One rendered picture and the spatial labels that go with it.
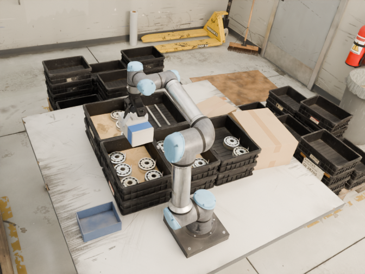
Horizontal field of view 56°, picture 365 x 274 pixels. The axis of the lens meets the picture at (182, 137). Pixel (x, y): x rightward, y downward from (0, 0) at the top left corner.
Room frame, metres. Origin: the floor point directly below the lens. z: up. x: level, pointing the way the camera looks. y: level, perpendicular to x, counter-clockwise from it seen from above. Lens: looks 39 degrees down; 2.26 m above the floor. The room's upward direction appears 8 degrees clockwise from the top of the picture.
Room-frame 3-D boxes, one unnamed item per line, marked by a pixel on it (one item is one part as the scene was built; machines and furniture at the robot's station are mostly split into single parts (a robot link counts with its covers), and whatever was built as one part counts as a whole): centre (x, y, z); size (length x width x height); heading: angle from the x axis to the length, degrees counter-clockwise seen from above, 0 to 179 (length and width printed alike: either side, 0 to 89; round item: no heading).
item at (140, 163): (1.43, 0.18, 0.86); 0.10 x 0.10 x 0.01
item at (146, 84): (1.42, 0.20, 1.41); 0.11 x 0.11 x 0.08; 36
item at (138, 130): (1.47, 0.26, 1.09); 0.20 x 0.12 x 0.09; 35
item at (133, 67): (1.48, 0.27, 1.41); 0.09 x 0.08 x 0.11; 36
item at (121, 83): (2.80, 0.64, 0.37); 0.40 x 0.30 x 0.45; 125
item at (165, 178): (1.40, 0.24, 0.92); 0.40 x 0.30 x 0.02; 32
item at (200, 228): (1.15, -0.15, 0.80); 0.15 x 0.15 x 0.10
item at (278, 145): (1.91, -0.54, 0.80); 0.40 x 0.30 x 0.20; 25
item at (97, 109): (1.74, 0.45, 0.87); 0.40 x 0.30 x 0.11; 32
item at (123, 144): (1.40, 0.24, 0.87); 0.40 x 0.30 x 0.11; 32
